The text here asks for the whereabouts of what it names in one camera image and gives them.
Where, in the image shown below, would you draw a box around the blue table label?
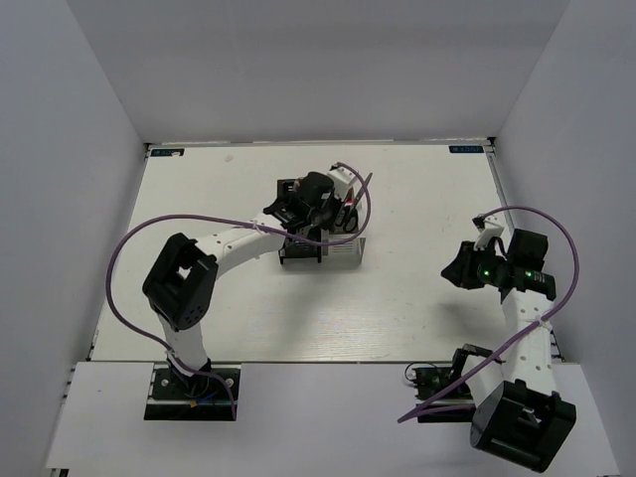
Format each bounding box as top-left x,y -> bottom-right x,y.
150,148 -> 185,157
448,144 -> 484,154

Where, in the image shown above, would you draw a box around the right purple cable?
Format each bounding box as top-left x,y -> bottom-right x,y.
397,206 -> 580,424

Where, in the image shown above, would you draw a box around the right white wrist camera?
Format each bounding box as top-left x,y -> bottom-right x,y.
472,215 -> 505,250

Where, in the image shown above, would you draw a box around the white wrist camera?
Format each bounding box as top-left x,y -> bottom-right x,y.
327,164 -> 357,202
472,215 -> 505,250

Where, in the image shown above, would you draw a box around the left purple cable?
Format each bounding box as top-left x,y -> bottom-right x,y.
104,161 -> 373,422

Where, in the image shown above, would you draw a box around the black slotted organizer container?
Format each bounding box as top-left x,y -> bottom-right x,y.
275,177 -> 324,264

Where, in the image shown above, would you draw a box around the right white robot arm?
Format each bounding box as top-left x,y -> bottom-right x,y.
441,224 -> 576,473

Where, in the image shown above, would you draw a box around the white slotted organizer container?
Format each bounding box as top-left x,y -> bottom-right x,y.
318,187 -> 367,264

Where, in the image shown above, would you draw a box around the left blue table label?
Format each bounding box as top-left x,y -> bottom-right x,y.
150,148 -> 185,157

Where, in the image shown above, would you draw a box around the purple cable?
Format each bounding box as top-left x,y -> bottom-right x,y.
104,161 -> 373,422
397,206 -> 580,424

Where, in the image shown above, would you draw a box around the black handled scissors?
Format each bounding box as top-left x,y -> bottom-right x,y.
335,188 -> 365,234

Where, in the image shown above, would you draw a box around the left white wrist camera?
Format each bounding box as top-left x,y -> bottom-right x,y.
327,164 -> 357,202

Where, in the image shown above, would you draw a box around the right blue table label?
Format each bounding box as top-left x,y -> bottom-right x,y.
448,144 -> 484,154

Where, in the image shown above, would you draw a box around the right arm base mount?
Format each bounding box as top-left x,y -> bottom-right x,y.
403,344 -> 492,423

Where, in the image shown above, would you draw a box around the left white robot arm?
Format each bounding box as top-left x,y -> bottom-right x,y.
142,166 -> 355,397

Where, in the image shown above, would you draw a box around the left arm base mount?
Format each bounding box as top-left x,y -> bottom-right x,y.
144,365 -> 234,421

